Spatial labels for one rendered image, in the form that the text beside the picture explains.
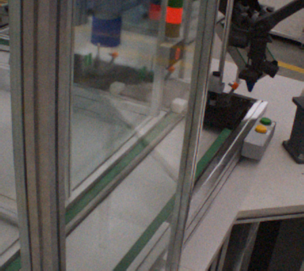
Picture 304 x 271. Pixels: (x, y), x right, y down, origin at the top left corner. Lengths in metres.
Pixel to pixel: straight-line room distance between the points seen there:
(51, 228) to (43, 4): 0.26
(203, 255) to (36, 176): 0.91
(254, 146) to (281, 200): 0.22
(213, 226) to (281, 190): 0.32
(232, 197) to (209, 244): 0.25
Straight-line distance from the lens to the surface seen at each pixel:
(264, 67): 1.84
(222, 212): 1.59
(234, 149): 1.71
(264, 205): 1.65
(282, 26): 6.07
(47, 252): 0.63
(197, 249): 1.44
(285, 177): 1.81
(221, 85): 1.92
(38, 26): 0.50
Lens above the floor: 1.80
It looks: 28 degrees down
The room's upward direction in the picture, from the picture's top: 6 degrees clockwise
